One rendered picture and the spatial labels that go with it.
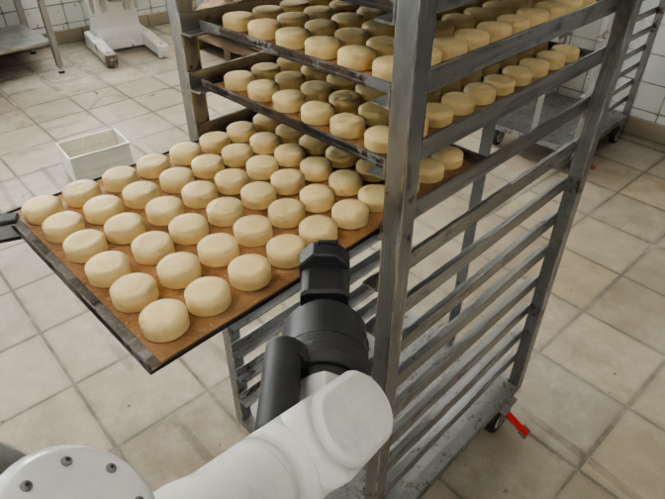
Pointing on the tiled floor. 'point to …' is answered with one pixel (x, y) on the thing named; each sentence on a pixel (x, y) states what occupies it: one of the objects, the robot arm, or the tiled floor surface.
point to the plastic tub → (94, 153)
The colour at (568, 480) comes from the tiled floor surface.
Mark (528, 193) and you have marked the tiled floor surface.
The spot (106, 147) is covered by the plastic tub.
